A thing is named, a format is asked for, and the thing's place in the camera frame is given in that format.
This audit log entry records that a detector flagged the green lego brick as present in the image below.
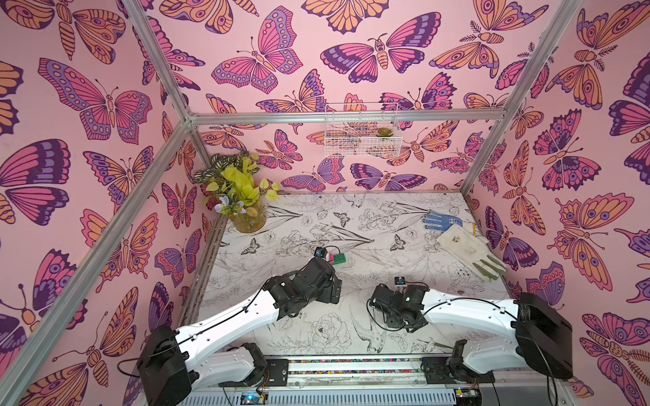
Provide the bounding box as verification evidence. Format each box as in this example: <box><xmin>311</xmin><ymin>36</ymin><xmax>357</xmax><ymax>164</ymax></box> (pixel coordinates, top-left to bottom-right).
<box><xmin>332</xmin><ymin>253</ymin><xmax>346</xmax><ymax>265</ymax></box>

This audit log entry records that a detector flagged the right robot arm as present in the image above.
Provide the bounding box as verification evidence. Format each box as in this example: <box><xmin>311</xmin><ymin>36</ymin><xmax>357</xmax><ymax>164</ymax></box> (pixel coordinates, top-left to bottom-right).
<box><xmin>367</xmin><ymin>284</ymin><xmax>574</xmax><ymax>383</ymax></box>

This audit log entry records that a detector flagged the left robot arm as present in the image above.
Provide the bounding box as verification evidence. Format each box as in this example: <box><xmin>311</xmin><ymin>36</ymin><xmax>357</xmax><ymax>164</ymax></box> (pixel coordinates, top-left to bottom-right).
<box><xmin>135</xmin><ymin>257</ymin><xmax>342</xmax><ymax>405</ymax></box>

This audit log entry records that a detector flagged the white work glove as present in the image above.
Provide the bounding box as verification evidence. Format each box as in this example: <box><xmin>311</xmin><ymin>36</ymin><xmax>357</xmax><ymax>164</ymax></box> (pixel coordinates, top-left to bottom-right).
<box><xmin>437</xmin><ymin>224</ymin><xmax>507</xmax><ymax>281</ymax></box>

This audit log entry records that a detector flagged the blue work glove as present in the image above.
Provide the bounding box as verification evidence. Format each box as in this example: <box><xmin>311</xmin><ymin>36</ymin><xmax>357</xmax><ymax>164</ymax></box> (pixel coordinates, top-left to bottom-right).
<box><xmin>422</xmin><ymin>211</ymin><xmax>463</xmax><ymax>233</ymax></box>

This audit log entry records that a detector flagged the potted green plant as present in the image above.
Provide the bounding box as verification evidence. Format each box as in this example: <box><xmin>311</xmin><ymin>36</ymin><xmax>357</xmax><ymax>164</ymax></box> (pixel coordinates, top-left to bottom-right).
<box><xmin>193</xmin><ymin>152</ymin><xmax>280</xmax><ymax>233</ymax></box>

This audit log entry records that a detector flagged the small succulent in basket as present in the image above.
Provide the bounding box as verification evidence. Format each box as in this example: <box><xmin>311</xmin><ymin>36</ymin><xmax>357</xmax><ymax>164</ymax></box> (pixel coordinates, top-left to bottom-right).
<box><xmin>376</xmin><ymin>127</ymin><xmax>394</xmax><ymax>138</ymax></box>

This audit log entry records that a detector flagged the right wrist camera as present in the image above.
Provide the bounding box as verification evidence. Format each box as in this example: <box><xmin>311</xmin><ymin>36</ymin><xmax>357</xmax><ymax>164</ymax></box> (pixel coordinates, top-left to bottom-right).
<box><xmin>394</xmin><ymin>277</ymin><xmax>408</xmax><ymax>287</ymax></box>

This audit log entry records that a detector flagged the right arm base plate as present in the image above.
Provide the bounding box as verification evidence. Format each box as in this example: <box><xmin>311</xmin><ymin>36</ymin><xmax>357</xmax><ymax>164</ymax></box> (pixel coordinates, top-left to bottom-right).
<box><xmin>421</xmin><ymin>356</ymin><xmax>495</xmax><ymax>384</ymax></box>

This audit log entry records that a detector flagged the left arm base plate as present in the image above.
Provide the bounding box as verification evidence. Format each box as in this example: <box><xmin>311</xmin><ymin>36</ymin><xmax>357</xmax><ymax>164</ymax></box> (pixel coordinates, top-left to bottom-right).
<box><xmin>218</xmin><ymin>359</ymin><xmax>289</xmax><ymax>387</ymax></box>

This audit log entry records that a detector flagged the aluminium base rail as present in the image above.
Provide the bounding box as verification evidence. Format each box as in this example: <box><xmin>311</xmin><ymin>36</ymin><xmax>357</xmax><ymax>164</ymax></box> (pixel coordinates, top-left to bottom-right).
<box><xmin>133</xmin><ymin>354</ymin><xmax>580</xmax><ymax>406</ymax></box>

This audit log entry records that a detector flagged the white wire basket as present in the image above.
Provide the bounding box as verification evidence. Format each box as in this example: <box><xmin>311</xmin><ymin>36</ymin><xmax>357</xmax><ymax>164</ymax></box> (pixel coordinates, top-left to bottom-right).
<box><xmin>322</xmin><ymin>103</ymin><xmax>403</xmax><ymax>159</ymax></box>

